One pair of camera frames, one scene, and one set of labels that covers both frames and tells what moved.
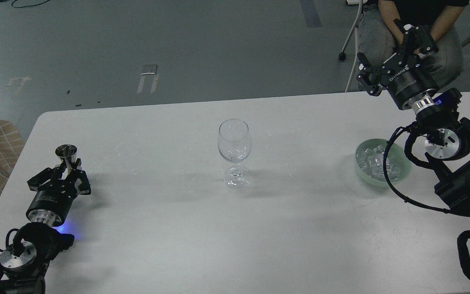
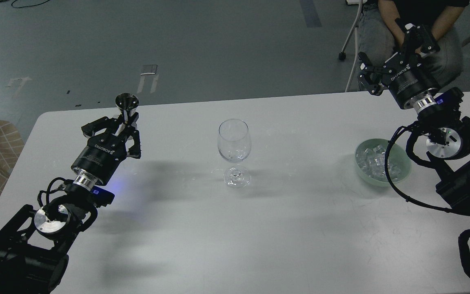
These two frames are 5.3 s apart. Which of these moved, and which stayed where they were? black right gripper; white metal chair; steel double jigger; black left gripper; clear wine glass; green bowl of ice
Moved: black left gripper; steel double jigger
Stayed: clear wine glass; black right gripper; white metal chair; green bowl of ice
